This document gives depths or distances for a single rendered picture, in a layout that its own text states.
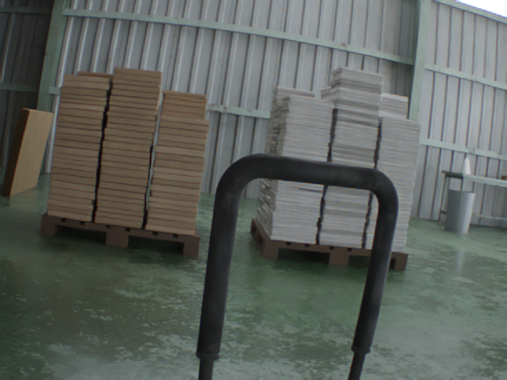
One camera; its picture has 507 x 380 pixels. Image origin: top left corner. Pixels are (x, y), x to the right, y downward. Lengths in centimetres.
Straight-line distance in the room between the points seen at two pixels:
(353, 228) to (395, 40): 514
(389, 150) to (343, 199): 50
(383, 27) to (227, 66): 251
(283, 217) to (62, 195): 156
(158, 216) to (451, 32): 667
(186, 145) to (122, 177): 47
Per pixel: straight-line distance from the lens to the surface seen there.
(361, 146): 414
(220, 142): 814
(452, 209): 771
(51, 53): 812
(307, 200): 407
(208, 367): 98
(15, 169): 545
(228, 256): 92
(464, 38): 948
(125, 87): 376
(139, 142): 374
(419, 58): 858
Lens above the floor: 78
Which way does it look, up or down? 4 degrees down
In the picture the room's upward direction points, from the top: 8 degrees clockwise
